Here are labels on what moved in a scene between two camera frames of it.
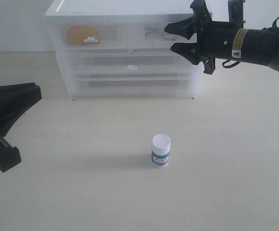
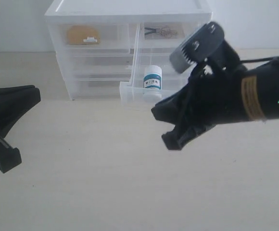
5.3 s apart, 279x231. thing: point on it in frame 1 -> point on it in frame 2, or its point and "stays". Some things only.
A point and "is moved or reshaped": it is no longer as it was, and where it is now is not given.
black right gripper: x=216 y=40 -> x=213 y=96
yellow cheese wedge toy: x=83 y=34 stays
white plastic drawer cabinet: x=120 y=50 stays
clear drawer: x=151 y=37 is moved or reshaped
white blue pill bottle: x=160 y=148 -> x=152 y=84
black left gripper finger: x=5 y=104 stays
